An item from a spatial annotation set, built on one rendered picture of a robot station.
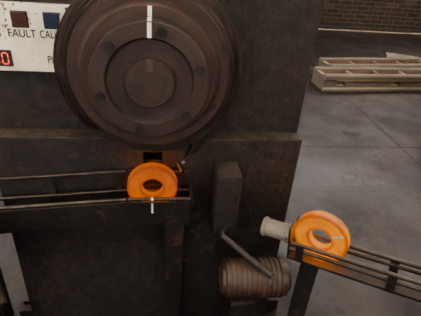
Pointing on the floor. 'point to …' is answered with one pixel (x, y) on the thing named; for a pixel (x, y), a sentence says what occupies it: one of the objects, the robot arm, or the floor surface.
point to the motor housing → (251, 283)
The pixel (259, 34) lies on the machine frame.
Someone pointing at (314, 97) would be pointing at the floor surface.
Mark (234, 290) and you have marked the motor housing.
